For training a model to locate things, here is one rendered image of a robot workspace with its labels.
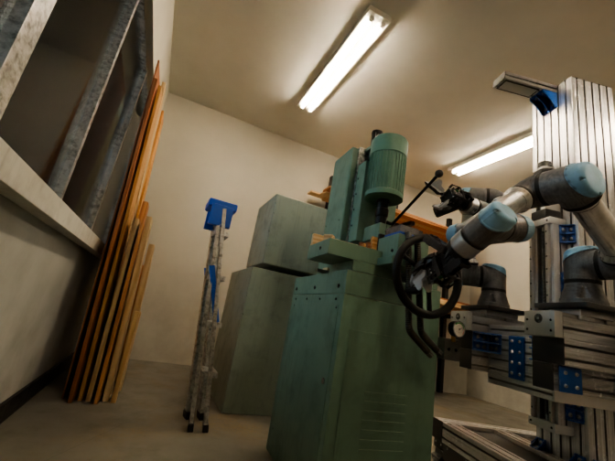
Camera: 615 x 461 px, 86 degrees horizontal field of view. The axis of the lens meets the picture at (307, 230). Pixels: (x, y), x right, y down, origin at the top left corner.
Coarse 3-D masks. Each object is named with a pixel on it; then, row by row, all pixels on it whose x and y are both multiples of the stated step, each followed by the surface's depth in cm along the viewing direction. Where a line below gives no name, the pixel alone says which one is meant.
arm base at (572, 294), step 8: (568, 280) 129; (576, 280) 127; (584, 280) 125; (592, 280) 124; (568, 288) 128; (576, 288) 126; (584, 288) 124; (592, 288) 123; (600, 288) 123; (568, 296) 126; (576, 296) 124; (584, 296) 123; (592, 296) 121; (600, 296) 121; (600, 304) 120; (608, 304) 121
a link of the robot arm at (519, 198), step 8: (520, 184) 114; (528, 184) 113; (504, 192) 117; (512, 192) 112; (520, 192) 111; (528, 192) 111; (496, 200) 109; (504, 200) 107; (512, 200) 107; (520, 200) 109; (528, 200) 111; (536, 200) 112; (512, 208) 106; (520, 208) 108; (528, 208) 112; (472, 216) 102; (456, 224) 100; (464, 224) 97; (448, 232) 100; (456, 232) 98; (448, 240) 101
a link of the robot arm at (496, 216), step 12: (492, 204) 80; (504, 204) 81; (480, 216) 81; (492, 216) 78; (504, 216) 77; (516, 216) 80; (468, 228) 84; (480, 228) 81; (492, 228) 79; (504, 228) 78; (468, 240) 84; (480, 240) 82; (492, 240) 81
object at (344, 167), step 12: (348, 156) 179; (336, 168) 191; (348, 168) 175; (336, 180) 187; (348, 180) 172; (336, 192) 182; (348, 192) 170; (336, 204) 178; (348, 204) 169; (336, 216) 174; (348, 216) 167; (336, 228) 169; (324, 264) 172
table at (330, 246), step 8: (328, 240) 124; (336, 240) 123; (312, 248) 137; (320, 248) 128; (328, 248) 122; (336, 248) 123; (344, 248) 124; (352, 248) 125; (360, 248) 126; (368, 248) 128; (312, 256) 135; (320, 256) 129; (328, 256) 127; (336, 256) 124; (344, 256) 123; (352, 256) 125; (360, 256) 126; (368, 256) 127; (376, 256) 128; (392, 256) 120; (376, 264) 128; (384, 264) 124; (392, 264) 122
